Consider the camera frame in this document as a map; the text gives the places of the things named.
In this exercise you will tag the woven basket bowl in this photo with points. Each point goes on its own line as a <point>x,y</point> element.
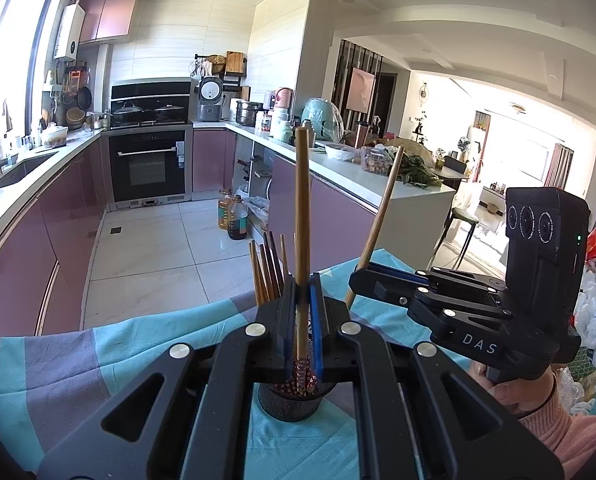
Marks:
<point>74,117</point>

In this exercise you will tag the brown tumbler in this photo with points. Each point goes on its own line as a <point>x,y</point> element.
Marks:
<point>362,135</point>

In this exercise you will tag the green seat stool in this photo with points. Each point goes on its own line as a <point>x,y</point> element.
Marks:
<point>463,216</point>

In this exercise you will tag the green air fryer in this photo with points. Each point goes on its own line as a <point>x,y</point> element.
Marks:
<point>323,117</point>

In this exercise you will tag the green leafy vegetables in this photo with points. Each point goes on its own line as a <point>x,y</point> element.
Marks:
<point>418,170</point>

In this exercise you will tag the purple wall cabinet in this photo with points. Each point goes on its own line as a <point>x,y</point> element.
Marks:
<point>108,15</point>

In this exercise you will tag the clear plastic food box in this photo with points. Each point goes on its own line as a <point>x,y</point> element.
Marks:
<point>377,161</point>

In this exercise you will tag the teal and grey tablecloth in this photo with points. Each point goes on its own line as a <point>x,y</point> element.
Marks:
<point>78,360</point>

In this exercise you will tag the black built-in oven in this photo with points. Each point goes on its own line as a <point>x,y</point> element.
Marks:
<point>148,165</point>

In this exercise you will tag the stainless steel stockpot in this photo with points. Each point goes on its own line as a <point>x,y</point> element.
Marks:
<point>248,115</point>

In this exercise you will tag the pale green jar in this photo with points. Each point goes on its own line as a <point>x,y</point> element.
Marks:
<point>280,127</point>

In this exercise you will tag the dark dining chair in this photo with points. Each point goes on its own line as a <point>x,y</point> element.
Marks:
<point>454,164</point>

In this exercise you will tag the hanging black frying pan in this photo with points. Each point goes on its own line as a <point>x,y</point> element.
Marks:
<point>84,97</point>

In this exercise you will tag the black range hood stove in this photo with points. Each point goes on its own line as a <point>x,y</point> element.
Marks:
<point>148,91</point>

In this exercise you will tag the wooden cutting board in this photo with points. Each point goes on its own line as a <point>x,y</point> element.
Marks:
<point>235,61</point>

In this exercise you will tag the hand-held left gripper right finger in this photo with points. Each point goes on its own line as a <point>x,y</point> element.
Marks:
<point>317,320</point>

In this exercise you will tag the person's right forearm pink sleeve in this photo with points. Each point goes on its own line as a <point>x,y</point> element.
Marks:
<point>573,430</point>

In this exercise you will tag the white plastic bags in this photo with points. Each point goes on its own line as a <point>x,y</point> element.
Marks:
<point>590,305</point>

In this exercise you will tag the pink kitchen appliance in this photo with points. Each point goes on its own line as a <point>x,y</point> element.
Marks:
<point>284,97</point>

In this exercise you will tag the black lidded cooking pot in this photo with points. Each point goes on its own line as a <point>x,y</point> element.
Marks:
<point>128,112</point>
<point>168,111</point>

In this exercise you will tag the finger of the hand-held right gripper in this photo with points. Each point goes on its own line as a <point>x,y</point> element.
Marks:
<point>378,287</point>
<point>400,271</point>

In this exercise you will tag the dark oil bottle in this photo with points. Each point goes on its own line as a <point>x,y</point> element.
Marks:
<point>238,220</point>

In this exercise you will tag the black mesh utensil holder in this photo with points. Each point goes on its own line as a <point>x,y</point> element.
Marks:
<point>288,407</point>

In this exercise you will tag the person's right hand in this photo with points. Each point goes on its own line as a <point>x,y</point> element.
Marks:
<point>520,395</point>

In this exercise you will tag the kitchen window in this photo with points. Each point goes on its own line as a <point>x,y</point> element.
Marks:
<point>8,60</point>

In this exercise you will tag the brown wooden chopstick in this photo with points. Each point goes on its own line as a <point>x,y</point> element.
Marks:
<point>273,255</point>
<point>265,267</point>
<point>302,210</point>
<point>254,265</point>
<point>378,225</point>

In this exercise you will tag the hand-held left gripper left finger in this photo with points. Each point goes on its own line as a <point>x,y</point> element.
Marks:
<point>278,330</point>

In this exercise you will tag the brown curtain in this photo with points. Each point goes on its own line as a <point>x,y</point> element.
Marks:
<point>560,165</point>

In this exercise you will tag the purple base cabinets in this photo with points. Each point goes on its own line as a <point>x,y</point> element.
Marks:
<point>23,250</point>

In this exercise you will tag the pink wall picture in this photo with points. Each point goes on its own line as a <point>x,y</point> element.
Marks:
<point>360,87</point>

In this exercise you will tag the yellow oil bottle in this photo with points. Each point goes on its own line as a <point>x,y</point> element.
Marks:
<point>224,212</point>

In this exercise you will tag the white water heater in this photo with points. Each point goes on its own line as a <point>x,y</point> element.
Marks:
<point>69,32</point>

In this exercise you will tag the white rice cooker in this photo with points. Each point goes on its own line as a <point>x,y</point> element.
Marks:
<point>210,97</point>

